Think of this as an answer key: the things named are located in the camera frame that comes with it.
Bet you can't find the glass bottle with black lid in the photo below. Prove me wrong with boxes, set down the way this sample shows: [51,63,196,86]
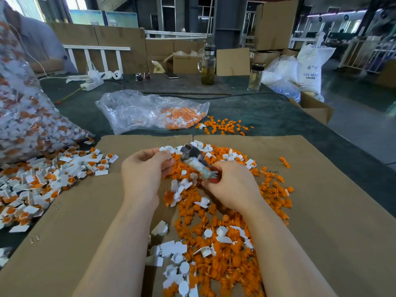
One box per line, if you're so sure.
[248,64,266,92]

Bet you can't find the large clear bag of seals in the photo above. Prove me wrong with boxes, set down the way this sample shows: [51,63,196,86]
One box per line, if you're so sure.
[0,18,95,167]

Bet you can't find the small clear plastic bag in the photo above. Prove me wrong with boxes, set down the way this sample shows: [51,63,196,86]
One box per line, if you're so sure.
[96,90,210,135]

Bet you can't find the person's right hand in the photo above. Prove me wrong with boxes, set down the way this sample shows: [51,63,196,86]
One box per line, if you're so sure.
[202,159,264,213]

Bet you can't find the row of upright cardboard sheets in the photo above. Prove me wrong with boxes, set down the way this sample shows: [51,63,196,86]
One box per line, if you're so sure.
[49,23,210,74]

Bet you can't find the open brown cardboard box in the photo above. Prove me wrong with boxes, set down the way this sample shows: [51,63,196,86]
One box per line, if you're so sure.
[289,91,334,125]

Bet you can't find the pile of assembled white-orange parts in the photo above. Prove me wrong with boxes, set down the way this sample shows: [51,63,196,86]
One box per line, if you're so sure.
[0,139,119,270]

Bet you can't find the silver red-handled pliers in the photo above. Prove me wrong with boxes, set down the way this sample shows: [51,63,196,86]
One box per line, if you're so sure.
[180,143,220,182]

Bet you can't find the scatter of orange offcuts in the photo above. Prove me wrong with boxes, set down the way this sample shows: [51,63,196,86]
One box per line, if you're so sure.
[198,116,255,135]

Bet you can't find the clear blue plastic bag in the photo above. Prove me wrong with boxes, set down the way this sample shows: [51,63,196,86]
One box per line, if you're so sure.
[262,55,303,103]

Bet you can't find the dark steel pillar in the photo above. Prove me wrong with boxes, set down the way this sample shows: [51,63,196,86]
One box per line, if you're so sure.
[214,0,248,50]

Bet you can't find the person's left hand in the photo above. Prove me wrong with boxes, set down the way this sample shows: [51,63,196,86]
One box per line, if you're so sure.
[120,147,176,209]

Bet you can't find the person's left forearm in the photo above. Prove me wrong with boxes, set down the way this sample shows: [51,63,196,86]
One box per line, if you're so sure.
[71,202,157,297]

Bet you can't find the white power strip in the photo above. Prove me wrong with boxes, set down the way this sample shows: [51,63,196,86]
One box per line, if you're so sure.
[66,70,123,92]

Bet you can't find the flat brown cardboard panel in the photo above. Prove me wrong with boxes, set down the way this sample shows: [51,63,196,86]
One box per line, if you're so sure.
[217,48,251,77]

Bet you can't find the person's right forearm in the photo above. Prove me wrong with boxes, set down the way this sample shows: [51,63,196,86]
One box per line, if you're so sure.
[240,202,338,297]

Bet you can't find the pile of orange and white parts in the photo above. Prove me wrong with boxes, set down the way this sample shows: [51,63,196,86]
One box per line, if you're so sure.
[145,140,295,297]

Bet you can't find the white metal rack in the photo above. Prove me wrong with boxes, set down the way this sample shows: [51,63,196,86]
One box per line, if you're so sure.
[339,34,396,73]

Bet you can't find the open cardboard box with paper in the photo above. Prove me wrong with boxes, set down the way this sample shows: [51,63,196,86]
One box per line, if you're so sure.
[163,50,207,75]

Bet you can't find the white woven sack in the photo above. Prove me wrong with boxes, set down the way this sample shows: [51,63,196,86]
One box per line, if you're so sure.
[297,31,336,101]

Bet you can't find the tall brown cardboard box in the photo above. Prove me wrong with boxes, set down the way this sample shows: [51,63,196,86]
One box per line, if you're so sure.
[254,0,299,52]

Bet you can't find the brown cardboard sheet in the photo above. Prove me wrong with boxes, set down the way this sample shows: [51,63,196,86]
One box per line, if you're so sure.
[0,134,195,297]
[191,134,396,297]

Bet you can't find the white railing frame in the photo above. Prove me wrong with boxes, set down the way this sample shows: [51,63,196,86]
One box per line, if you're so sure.
[63,45,132,74]

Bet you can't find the glass tea jar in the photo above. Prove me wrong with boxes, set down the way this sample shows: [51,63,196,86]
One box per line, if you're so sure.
[198,45,217,86]

